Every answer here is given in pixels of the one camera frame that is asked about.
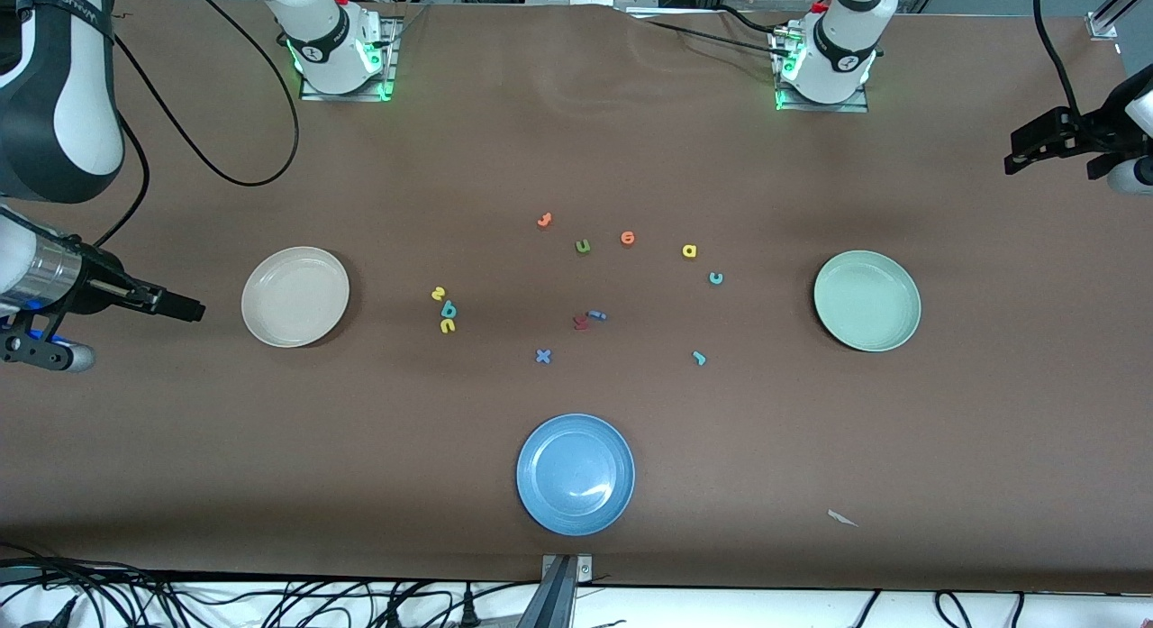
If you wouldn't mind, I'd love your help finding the beige brown plate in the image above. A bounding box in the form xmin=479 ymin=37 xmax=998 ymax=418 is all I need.
xmin=241 ymin=246 xmax=350 ymax=349

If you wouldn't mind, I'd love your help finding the aluminium profile bar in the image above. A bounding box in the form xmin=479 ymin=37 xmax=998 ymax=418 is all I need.
xmin=1085 ymin=0 xmax=1153 ymax=41

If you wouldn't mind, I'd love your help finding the light green plate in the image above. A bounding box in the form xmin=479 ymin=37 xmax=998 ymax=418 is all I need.
xmin=813 ymin=250 xmax=922 ymax=353

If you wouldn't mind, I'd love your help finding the blue plate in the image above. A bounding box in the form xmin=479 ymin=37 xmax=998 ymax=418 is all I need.
xmin=516 ymin=414 xmax=636 ymax=537

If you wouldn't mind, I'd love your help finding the brown paper table cover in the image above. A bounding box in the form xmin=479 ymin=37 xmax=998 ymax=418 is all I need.
xmin=0 ymin=0 xmax=1153 ymax=595

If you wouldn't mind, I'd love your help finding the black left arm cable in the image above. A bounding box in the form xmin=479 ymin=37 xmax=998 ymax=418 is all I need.
xmin=1034 ymin=0 xmax=1082 ymax=115

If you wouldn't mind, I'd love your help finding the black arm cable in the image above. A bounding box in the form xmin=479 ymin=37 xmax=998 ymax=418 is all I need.
xmin=1034 ymin=0 xmax=1082 ymax=115
xmin=77 ymin=0 xmax=300 ymax=250

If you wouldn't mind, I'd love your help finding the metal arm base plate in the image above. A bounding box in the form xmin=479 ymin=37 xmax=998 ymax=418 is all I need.
xmin=299 ymin=17 xmax=398 ymax=103
xmin=773 ymin=24 xmax=871 ymax=114

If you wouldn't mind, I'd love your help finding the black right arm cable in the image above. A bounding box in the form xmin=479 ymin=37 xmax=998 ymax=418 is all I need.
xmin=77 ymin=0 xmax=300 ymax=250

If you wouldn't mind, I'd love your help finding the black base power cable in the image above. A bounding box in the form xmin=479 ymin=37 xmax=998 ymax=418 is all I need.
xmin=644 ymin=6 xmax=789 ymax=57

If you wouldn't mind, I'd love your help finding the grey metal camera mount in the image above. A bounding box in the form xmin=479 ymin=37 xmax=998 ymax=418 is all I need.
xmin=539 ymin=554 xmax=595 ymax=628

